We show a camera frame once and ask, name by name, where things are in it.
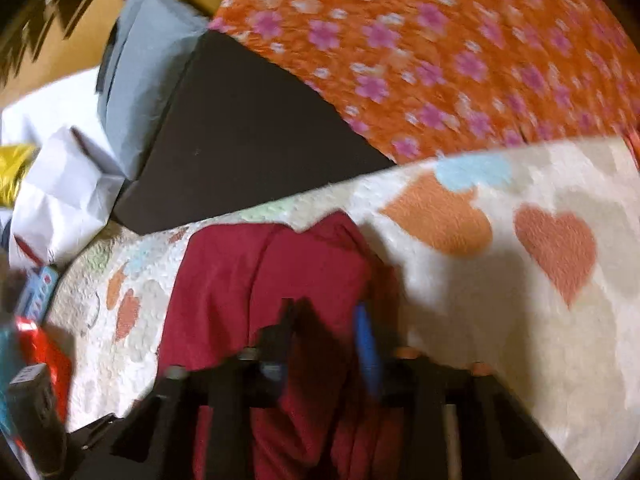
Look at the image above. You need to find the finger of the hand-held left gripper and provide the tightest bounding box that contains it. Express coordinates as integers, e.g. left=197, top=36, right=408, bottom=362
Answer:
left=65, top=412, right=126, bottom=453

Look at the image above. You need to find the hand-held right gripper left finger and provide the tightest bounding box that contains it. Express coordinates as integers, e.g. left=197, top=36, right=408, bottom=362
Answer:
left=112, top=297, right=301, bottom=480

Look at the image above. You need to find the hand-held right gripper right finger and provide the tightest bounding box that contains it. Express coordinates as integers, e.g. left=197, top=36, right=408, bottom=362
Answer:
left=352, top=302, right=566, bottom=480

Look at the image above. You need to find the dark red fleece garment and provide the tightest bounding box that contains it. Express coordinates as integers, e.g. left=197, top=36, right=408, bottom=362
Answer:
left=157, top=210, right=406, bottom=480

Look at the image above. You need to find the glossy red bag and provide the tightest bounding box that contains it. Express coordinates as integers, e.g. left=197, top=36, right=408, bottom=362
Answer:
left=12, top=316, right=76, bottom=426

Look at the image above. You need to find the quilted heart-print mat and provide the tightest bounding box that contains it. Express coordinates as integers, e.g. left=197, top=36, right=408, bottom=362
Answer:
left=42, top=135, right=640, bottom=480

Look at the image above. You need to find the blue box with shape pictures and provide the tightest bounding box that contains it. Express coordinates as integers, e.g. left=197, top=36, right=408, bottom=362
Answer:
left=15, top=264, right=62, bottom=321

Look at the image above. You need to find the black folded cloth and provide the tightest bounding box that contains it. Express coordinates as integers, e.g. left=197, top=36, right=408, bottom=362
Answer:
left=110, top=29, right=401, bottom=236

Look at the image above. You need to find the white printed paper bag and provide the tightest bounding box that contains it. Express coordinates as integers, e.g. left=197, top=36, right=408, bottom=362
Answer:
left=7, top=125, right=126, bottom=268

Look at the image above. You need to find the yellow plastic bag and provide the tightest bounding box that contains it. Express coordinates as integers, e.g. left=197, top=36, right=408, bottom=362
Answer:
left=0, top=144, right=41, bottom=208

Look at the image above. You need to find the orange floral blanket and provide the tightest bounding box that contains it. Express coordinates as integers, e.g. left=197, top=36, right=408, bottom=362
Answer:
left=207, top=0, right=640, bottom=166

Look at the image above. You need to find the grey-blue pillow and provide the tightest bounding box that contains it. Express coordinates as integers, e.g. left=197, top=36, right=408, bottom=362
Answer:
left=95, top=0, right=211, bottom=181

